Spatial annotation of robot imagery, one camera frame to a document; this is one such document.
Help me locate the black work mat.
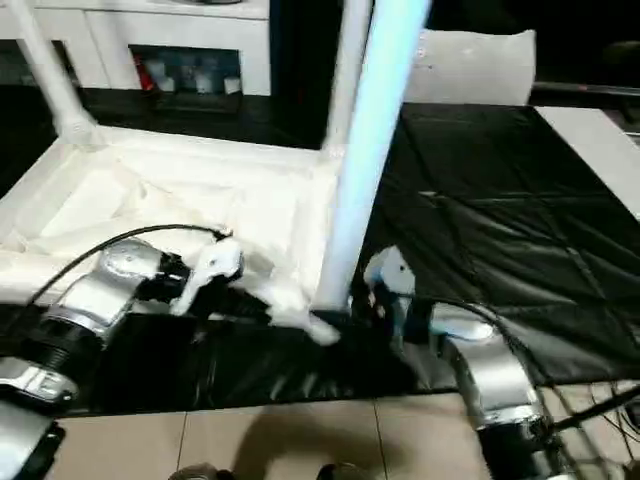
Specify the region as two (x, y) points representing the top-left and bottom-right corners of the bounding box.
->
(0, 84), (640, 416)

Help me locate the white plastic table leg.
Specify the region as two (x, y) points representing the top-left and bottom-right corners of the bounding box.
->
(314, 0), (434, 314)
(319, 0), (374, 161)
(9, 0), (96, 146)

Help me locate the white plastic table top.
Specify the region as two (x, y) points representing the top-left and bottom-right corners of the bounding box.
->
(0, 124), (366, 346)

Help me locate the white board with round fitting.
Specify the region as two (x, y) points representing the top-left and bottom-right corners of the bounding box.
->
(407, 28), (537, 106)

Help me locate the white glass-door cabinet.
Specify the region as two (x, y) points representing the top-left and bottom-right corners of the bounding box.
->
(0, 0), (274, 96)

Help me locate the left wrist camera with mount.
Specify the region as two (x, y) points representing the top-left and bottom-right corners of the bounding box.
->
(172, 238), (246, 316)

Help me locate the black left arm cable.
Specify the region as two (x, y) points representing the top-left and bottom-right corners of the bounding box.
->
(0, 224), (234, 341)

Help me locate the dark grey bar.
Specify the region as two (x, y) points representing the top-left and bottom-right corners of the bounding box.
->
(532, 82), (640, 95)

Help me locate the thin black rod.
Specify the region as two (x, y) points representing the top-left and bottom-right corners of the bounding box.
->
(552, 382), (640, 431)

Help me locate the red item behind glass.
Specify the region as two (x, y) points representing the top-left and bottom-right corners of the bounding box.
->
(133, 54), (156, 91)

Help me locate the white flat panel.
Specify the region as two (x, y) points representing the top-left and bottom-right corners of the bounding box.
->
(534, 105), (640, 221)

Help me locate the dark cabinet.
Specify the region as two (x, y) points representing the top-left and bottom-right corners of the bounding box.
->
(269, 0), (351, 146)

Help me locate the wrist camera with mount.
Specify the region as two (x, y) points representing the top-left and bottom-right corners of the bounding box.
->
(172, 238), (246, 316)
(362, 244), (419, 346)

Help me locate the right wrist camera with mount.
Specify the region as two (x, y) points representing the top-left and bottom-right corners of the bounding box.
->
(362, 244), (419, 346)

